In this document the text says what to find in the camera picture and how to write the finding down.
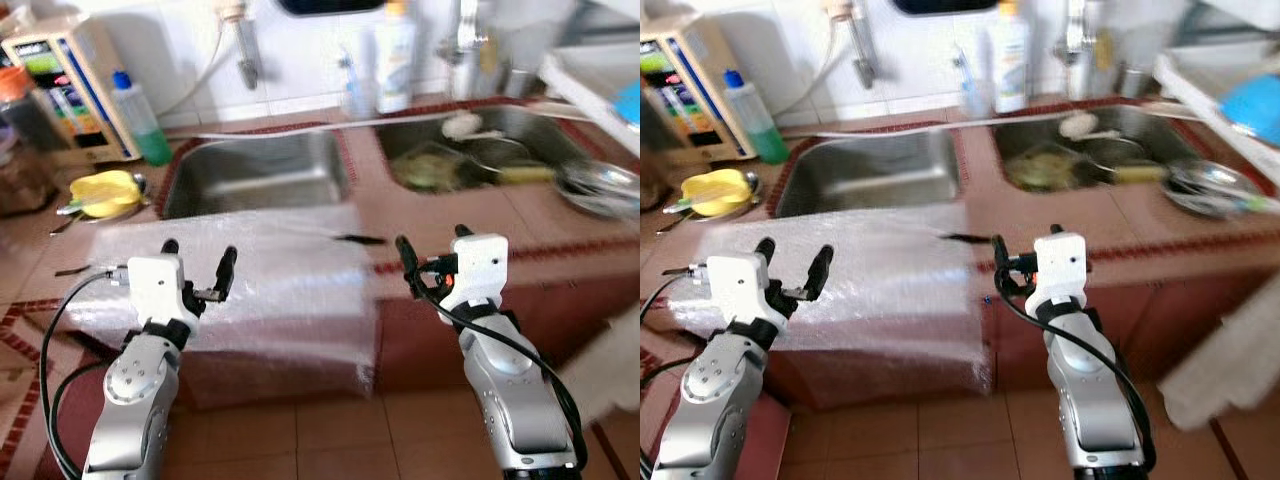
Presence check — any clear food container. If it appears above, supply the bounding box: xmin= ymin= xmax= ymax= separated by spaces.
xmin=1003 ymin=143 xmax=1091 ymax=194
xmin=388 ymin=143 xmax=476 ymax=196

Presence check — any clear bubble wrap sheet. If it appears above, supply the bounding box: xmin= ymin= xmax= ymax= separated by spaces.
xmin=668 ymin=205 xmax=991 ymax=396
xmin=58 ymin=205 xmax=379 ymax=403

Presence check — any steel sink basin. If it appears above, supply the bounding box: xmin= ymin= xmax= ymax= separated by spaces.
xmin=374 ymin=103 xmax=601 ymax=198
xmin=770 ymin=130 xmax=963 ymax=221
xmin=990 ymin=103 xmax=1216 ymax=196
xmin=158 ymin=128 xmax=353 ymax=223

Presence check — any white ladle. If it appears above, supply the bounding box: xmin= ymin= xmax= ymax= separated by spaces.
xmin=440 ymin=112 xmax=506 ymax=141
xmin=1058 ymin=112 xmax=1121 ymax=141

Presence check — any green soap bottle blue cap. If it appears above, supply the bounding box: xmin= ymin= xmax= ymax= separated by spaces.
xmin=722 ymin=70 xmax=789 ymax=166
xmin=110 ymin=70 xmax=174 ymax=167

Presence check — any red stool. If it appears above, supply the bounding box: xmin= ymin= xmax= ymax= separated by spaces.
xmin=735 ymin=395 xmax=791 ymax=480

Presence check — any steel plate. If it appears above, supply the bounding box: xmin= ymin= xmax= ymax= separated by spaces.
xmin=1165 ymin=160 xmax=1266 ymax=219
xmin=553 ymin=160 xmax=641 ymax=223

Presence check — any white pipe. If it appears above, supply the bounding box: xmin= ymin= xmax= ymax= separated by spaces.
xmin=180 ymin=100 xmax=601 ymax=141
xmin=800 ymin=100 xmax=1216 ymax=141

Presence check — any clear plastic cup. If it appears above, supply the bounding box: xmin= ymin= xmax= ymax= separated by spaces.
xmin=338 ymin=50 xmax=379 ymax=119
xmin=952 ymin=50 xmax=991 ymax=119

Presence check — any brown powder jar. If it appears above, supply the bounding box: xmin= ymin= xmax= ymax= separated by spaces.
xmin=0 ymin=140 xmax=56 ymax=216

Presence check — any beige water ionizer appliance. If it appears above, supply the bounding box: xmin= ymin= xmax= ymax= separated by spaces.
xmin=0 ymin=15 xmax=143 ymax=163
xmin=640 ymin=25 xmax=759 ymax=163

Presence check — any white detergent bottle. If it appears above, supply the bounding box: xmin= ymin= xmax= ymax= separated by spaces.
xmin=374 ymin=0 xmax=419 ymax=115
xmin=988 ymin=0 xmax=1031 ymax=115

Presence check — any white cloth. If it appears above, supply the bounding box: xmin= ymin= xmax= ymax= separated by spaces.
xmin=560 ymin=300 xmax=641 ymax=431
xmin=1160 ymin=270 xmax=1280 ymax=433

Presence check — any white dish rack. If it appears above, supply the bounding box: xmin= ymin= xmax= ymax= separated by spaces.
xmin=538 ymin=40 xmax=641 ymax=156
xmin=1152 ymin=40 xmax=1280 ymax=186

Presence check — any tall clear jar orange lid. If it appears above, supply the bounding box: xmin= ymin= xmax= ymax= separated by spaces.
xmin=0 ymin=65 xmax=56 ymax=151

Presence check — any blue plastic item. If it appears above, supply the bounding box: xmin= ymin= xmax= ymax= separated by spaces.
xmin=1220 ymin=72 xmax=1280 ymax=149
xmin=612 ymin=80 xmax=641 ymax=129

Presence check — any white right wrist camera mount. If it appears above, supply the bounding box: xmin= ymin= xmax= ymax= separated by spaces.
xmin=1030 ymin=233 xmax=1089 ymax=311
xmin=440 ymin=234 xmax=509 ymax=313

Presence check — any yellow handled utensil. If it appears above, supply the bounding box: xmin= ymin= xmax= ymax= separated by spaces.
xmin=1085 ymin=160 xmax=1171 ymax=188
xmin=470 ymin=160 xmax=561 ymax=188

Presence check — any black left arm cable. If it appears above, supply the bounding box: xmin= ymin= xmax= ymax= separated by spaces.
xmin=38 ymin=268 xmax=131 ymax=480
xmin=640 ymin=268 xmax=716 ymax=480

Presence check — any white hose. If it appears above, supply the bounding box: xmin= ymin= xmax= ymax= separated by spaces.
xmin=775 ymin=25 xmax=851 ymax=116
xmin=155 ymin=25 xmax=241 ymax=116

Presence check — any steel wall tap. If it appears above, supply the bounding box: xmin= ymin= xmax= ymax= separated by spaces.
xmin=222 ymin=0 xmax=265 ymax=91
xmin=830 ymin=0 xmax=879 ymax=91

